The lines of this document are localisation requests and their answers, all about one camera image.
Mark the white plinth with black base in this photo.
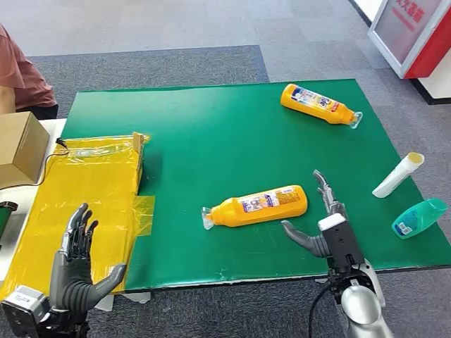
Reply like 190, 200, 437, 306
409, 59, 451, 106

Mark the red and white sign stand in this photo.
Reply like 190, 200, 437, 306
367, 0, 451, 80

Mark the orange bottle with clear cap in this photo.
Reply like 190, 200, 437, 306
201, 184, 308, 231
280, 83, 363, 130

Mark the white tube with yellow cap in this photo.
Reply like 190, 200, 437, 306
372, 151, 425, 199

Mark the teal plastic bottle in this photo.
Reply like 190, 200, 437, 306
391, 198, 449, 240

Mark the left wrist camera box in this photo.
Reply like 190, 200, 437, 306
1, 285, 51, 338

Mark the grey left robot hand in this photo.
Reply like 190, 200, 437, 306
48, 203, 128, 314

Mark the green and black container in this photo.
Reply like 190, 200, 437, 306
0, 201, 19, 239

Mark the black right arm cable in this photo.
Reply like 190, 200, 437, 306
308, 281, 334, 338

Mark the green table mat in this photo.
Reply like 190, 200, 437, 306
61, 78, 451, 293

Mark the brown cardboard box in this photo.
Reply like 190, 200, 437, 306
0, 111, 51, 190

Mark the thin black table cable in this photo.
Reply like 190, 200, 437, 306
34, 137, 70, 187

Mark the person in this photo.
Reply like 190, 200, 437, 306
0, 23, 59, 120

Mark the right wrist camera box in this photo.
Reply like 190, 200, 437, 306
317, 213, 366, 273

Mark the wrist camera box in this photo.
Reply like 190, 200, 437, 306
1, 285, 51, 338
317, 213, 366, 273

